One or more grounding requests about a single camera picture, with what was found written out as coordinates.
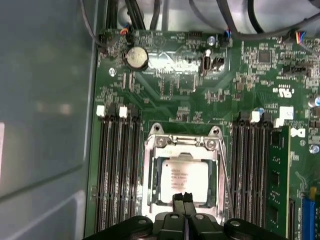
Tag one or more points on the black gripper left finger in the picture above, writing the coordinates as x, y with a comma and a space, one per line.
170, 227

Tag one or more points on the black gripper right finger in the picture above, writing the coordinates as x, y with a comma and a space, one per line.
202, 227

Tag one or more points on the CPU with silver top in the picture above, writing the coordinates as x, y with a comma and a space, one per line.
185, 172

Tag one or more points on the metal socket cover frame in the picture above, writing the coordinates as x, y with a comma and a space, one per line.
200, 153

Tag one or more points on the RAM slot black clips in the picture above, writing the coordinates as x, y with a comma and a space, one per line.
134, 162
264, 170
238, 170
113, 162

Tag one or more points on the RAM slot white clips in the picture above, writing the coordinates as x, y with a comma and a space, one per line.
124, 162
251, 170
103, 162

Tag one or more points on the CPU socket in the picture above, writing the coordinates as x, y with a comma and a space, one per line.
160, 142

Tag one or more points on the green RAM stick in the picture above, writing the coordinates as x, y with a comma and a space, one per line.
280, 162

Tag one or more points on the green motherboard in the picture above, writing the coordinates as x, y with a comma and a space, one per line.
175, 100

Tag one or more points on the silver coin cell battery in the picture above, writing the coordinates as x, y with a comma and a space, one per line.
136, 58

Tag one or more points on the grey PC case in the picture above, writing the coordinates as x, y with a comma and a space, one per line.
50, 100

